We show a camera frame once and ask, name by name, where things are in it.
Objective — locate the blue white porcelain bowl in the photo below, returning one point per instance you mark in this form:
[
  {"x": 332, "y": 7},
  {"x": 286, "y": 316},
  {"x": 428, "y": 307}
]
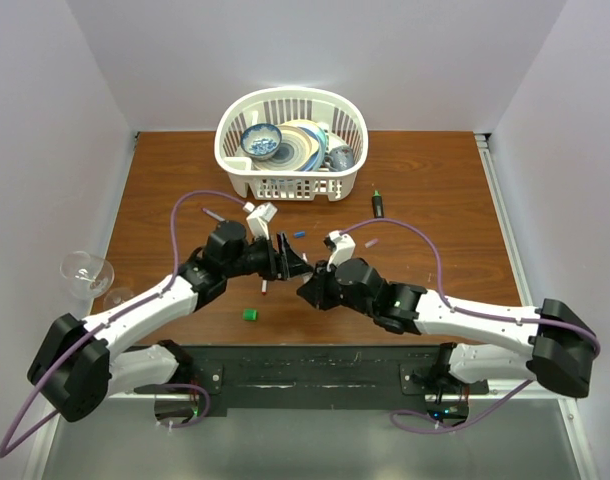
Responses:
[{"x": 261, "y": 141}]

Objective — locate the white plastic dish basket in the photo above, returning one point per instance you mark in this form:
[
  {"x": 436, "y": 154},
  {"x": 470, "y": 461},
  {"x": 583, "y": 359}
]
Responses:
[{"x": 341, "y": 120}]

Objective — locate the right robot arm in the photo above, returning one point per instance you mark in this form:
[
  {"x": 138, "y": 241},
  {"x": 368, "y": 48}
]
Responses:
[{"x": 548, "y": 344}]

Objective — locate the purple marker pen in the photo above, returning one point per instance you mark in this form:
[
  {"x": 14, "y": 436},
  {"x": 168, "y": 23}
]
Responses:
[{"x": 213, "y": 215}]

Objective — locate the aluminium frame rail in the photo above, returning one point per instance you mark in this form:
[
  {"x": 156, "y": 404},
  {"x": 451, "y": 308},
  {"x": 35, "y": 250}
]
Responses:
[{"x": 482, "y": 143}]

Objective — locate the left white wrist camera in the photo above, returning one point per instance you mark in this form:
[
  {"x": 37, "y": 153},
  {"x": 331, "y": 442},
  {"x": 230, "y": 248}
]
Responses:
[{"x": 258, "y": 219}]

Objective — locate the green pen cap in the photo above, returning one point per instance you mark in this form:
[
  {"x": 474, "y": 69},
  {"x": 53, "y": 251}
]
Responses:
[{"x": 250, "y": 315}]

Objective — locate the beige swirl plate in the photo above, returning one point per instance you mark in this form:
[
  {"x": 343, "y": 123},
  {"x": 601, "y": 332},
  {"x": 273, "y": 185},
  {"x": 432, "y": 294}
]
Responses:
[{"x": 294, "y": 152}]

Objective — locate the grey patterned mug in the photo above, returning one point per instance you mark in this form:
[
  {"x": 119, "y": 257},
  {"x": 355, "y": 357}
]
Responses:
[{"x": 339, "y": 159}]

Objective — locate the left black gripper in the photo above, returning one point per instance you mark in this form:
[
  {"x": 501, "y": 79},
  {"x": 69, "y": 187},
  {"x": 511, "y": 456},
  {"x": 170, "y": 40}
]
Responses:
[{"x": 295, "y": 264}]

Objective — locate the clear wine glass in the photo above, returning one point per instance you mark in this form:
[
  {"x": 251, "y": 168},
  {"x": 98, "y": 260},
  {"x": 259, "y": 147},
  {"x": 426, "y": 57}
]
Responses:
[{"x": 90, "y": 277}]

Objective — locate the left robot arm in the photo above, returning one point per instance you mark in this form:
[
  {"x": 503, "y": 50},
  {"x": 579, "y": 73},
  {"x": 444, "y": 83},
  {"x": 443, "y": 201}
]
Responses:
[{"x": 80, "y": 363}]

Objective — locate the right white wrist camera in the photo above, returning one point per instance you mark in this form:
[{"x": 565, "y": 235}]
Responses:
[{"x": 341, "y": 246}]

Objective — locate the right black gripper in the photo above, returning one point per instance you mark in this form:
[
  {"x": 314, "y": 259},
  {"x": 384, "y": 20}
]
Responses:
[{"x": 315, "y": 290}]

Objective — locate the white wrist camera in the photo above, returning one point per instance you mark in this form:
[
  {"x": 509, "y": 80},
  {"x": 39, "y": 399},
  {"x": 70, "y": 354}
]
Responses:
[
  {"x": 341, "y": 246},
  {"x": 258, "y": 219}
]

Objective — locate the blue rimmed plate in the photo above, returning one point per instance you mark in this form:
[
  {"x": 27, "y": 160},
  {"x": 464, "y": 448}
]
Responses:
[{"x": 316, "y": 159}]

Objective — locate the black green highlighter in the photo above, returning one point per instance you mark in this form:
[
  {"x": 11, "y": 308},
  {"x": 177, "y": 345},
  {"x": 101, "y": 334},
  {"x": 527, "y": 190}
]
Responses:
[{"x": 377, "y": 205}]

